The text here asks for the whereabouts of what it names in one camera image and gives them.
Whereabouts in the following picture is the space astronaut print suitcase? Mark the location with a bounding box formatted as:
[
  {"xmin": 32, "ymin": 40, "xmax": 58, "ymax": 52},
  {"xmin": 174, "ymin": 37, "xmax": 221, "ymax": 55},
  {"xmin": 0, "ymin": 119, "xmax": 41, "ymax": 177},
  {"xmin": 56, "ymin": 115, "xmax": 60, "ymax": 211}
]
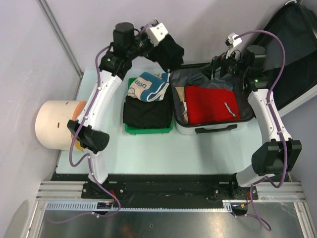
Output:
[{"xmin": 169, "ymin": 3, "xmax": 317, "ymax": 135}]

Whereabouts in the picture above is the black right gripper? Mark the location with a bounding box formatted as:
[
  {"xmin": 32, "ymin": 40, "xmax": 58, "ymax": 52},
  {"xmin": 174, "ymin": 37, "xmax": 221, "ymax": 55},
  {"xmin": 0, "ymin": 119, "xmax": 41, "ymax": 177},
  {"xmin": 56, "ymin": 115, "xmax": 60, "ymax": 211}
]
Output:
[{"xmin": 199, "ymin": 46, "xmax": 248, "ymax": 82}]

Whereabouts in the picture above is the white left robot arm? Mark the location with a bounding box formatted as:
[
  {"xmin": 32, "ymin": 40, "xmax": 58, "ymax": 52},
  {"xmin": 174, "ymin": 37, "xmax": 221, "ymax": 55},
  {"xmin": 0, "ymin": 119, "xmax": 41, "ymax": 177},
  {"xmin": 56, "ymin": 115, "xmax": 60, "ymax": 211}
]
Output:
[{"xmin": 67, "ymin": 20, "xmax": 168, "ymax": 198}]

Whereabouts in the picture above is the beige cylindrical drum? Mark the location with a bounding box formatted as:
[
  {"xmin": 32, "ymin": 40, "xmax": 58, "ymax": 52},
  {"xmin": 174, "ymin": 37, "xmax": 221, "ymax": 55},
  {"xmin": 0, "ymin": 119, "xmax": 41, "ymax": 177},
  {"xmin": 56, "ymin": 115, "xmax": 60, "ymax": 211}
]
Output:
[{"xmin": 35, "ymin": 100, "xmax": 87, "ymax": 151}]

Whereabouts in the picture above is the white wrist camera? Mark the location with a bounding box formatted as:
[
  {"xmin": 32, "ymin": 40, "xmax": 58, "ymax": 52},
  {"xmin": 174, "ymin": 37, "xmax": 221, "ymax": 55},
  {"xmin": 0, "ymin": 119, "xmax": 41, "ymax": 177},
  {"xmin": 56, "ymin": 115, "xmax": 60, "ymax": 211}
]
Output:
[
  {"xmin": 145, "ymin": 19, "xmax": 168, "ymax": 47},
  {"xmin": 225, "ymin": 33, "xmax": 242, "ymax": 59}
]

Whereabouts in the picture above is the aluminium frame post left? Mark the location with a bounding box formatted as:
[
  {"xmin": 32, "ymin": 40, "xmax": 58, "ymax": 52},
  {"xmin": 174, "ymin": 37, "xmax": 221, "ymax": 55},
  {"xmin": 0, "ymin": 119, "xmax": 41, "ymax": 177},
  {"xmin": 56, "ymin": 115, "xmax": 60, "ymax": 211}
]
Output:
[{"xmin": 36, "ymin": 0, "xmax": 84, "ymax": 76}]

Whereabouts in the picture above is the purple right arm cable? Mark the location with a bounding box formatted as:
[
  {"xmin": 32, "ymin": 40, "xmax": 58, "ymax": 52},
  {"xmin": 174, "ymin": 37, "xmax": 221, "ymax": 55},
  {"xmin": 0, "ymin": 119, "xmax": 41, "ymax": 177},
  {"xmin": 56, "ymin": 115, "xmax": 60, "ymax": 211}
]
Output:
[{"xmin": 232, "ymin": 29, "xmax": 289, "ymax": 231}]

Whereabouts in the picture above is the grey slotted cable duct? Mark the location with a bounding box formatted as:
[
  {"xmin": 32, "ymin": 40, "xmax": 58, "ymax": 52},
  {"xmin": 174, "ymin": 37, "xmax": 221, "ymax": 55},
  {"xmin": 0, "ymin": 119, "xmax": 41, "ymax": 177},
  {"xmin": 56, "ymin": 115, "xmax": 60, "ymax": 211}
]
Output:
[{"xmin": 46, "ymin": 200, "xmax": 247, "ymax": 212}]

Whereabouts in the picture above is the red folded garment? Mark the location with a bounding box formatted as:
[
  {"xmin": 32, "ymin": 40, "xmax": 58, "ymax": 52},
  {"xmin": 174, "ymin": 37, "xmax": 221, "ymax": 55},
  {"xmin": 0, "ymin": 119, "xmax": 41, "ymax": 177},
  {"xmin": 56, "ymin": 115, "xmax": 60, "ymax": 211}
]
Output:
[{"xmin": 185, "ymin": 86, "xmax": 241, "ymax": 125}]

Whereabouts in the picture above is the cream and teal towel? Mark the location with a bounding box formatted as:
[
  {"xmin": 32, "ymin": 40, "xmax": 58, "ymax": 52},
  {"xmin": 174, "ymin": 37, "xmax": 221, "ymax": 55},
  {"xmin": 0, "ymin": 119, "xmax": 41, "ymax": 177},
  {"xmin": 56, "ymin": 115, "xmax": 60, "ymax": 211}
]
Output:
[{"xmin": 127, "ymin": 72, "xmax": 169, "ymax": 103}]

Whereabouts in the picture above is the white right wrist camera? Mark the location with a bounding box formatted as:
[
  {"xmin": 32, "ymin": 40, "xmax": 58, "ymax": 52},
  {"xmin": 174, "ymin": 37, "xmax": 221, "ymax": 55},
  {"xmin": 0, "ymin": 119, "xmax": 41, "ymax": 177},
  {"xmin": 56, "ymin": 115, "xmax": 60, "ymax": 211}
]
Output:
[{"xmin": 225, "ymin": 33, "xmax": 242, "ymax": 59}]

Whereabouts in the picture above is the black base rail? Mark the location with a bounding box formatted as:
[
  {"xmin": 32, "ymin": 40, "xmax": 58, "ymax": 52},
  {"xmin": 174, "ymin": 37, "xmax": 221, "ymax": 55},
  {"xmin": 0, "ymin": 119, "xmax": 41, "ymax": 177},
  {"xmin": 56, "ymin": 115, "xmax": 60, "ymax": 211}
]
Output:
[{"xmin": 51, "ymin": 173, "xmax": 289, "ymax": 210}]

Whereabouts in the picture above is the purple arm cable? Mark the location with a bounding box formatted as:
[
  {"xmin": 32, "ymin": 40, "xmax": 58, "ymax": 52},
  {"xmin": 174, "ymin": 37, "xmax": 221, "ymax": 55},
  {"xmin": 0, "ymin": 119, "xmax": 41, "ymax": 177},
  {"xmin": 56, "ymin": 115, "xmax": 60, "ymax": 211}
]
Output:
[
  {"xmin": 232, "ymin": 29, "xmax": 289, "ymax": 231},
  {"xmin": 46, "ymin": 23, "xmax": 122, "ymax": 224}
]

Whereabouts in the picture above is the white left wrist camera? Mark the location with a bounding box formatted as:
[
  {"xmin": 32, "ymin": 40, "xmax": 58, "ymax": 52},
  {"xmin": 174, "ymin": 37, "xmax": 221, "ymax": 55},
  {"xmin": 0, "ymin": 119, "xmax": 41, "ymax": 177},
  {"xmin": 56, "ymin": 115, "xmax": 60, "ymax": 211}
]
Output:
[{"xmin": 145, "ymin": 19, "xmax": 168, "ymax": 47}]

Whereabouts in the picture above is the black garment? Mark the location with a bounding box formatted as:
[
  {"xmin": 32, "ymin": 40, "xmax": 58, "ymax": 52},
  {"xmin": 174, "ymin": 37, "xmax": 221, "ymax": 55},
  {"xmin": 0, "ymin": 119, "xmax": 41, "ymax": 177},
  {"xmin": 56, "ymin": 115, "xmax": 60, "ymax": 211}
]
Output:
[
  {"xmin": 122, "ymin": 96, "xmax": 173, "ymax": 128},
  {"xmin": 147, "ymin": 34, "xmax": 184, "ymax": 72}
]

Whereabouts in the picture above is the green plastic bin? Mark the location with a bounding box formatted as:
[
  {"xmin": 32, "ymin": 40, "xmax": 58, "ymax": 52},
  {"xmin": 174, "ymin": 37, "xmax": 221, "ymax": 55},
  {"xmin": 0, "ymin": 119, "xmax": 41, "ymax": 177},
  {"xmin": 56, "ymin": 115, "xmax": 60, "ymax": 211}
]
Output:
[{"xmin": 122, "ymin": 87, "xmax": 173, "ymax": 134}]

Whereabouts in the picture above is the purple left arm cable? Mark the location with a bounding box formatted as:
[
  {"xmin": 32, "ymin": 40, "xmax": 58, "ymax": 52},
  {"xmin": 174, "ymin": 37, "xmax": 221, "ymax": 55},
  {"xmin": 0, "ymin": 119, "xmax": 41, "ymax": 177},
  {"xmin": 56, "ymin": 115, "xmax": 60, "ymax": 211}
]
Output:
[{"xmin": 46, "ymin": 23, "xmax": 122, "ymax": 224}]

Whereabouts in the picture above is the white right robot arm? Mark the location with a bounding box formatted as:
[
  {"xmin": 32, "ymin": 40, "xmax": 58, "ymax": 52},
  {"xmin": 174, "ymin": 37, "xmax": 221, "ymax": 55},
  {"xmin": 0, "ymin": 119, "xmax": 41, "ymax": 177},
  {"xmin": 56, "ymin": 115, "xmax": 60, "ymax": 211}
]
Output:
[{"xmin": 210, "ymin": 45, "xmax": 302, "ymax": 199}]

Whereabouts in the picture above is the tan cardboard piece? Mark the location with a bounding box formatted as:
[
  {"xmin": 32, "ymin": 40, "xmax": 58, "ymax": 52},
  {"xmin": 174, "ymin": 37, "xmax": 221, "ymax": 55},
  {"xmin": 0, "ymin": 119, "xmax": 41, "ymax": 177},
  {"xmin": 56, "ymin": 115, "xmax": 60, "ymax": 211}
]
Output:
[{"xmin": 175, "ymin": 87, "xmax": 188, "ymax": 123}]

